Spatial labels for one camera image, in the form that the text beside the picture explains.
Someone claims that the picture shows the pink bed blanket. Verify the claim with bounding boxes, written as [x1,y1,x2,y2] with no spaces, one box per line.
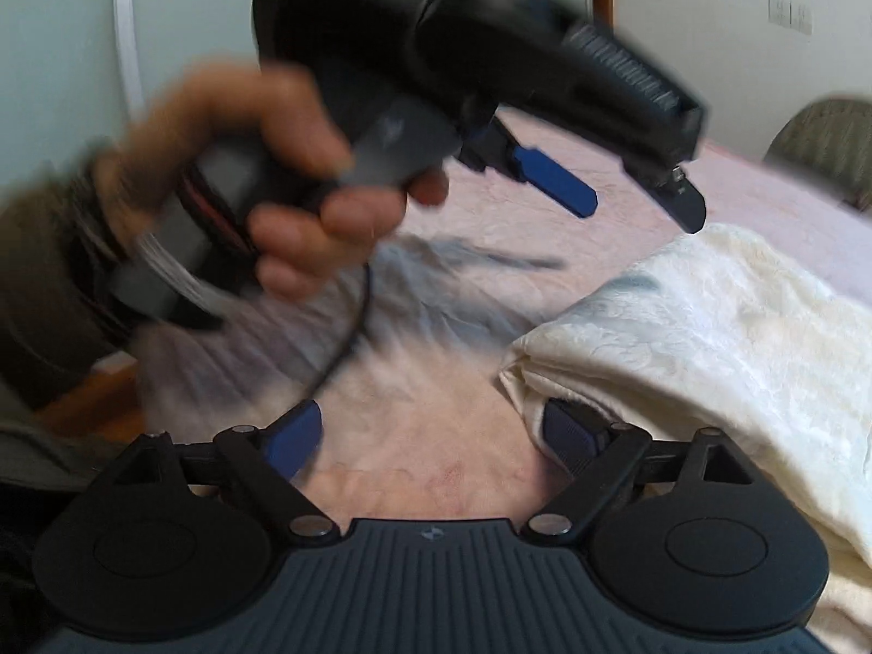
[134,105,872,526]

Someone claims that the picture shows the person's left hand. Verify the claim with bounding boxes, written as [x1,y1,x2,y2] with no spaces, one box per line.
[93,60,449,301]

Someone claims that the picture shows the black cable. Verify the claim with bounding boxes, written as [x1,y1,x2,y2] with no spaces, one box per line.
[308,261,376,403]

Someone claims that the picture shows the white wall socket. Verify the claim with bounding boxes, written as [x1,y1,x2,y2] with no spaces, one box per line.
[767,0,813,37]

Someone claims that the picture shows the cream white pants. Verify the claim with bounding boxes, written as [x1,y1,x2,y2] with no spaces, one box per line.
[500,225,870,652]

